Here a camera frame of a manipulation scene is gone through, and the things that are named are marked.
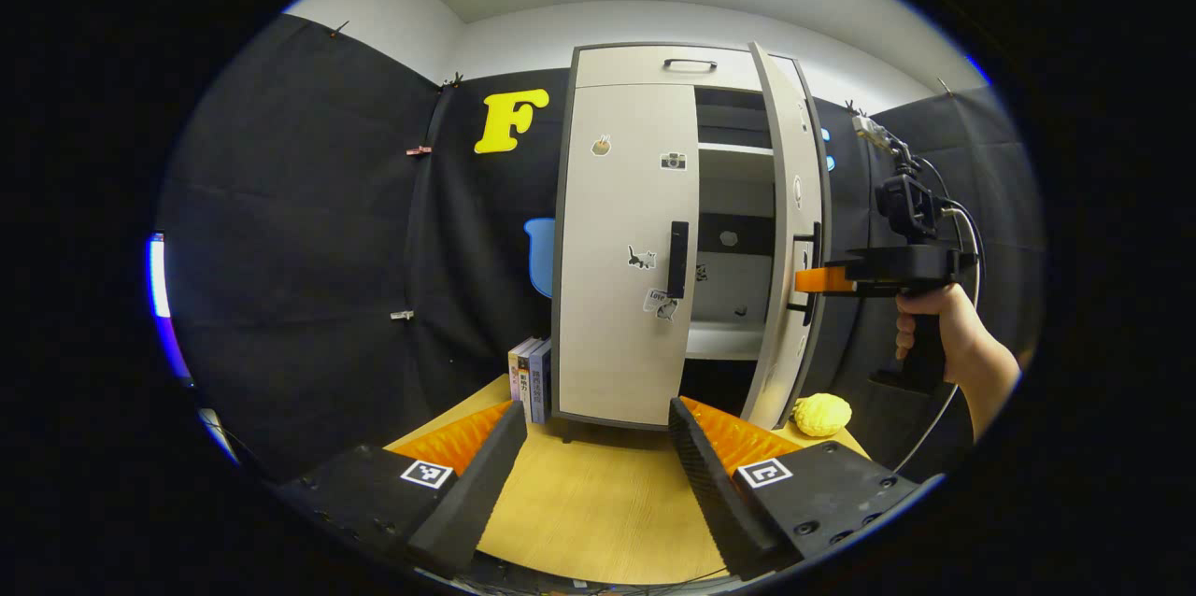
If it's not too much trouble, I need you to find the blue grey book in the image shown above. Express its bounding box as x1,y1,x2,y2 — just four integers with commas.
528,338,554,426

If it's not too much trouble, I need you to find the yellow bumpy round object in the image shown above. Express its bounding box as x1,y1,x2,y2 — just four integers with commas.
792,392,854,439

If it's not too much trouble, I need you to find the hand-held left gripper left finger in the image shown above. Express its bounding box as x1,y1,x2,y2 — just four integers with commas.
273,400,529,580

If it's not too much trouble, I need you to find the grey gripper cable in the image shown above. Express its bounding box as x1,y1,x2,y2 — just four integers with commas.
892,155,985,475

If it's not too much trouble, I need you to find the white cabinet top drawer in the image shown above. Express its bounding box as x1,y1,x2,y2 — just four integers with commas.
574,46,806,93

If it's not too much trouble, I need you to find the shoe cabinet door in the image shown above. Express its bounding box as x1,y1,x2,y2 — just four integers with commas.
744,41,830,433
557,82,701,429

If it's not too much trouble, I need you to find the black backdrop cloth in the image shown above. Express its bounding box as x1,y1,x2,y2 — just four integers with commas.
159,12,1046,485

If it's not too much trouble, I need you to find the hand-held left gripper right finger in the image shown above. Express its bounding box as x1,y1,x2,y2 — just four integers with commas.
666,396,943,582

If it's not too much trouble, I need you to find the white double-door shoe cabinet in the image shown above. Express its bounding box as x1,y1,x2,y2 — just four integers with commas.
550,41,835,434

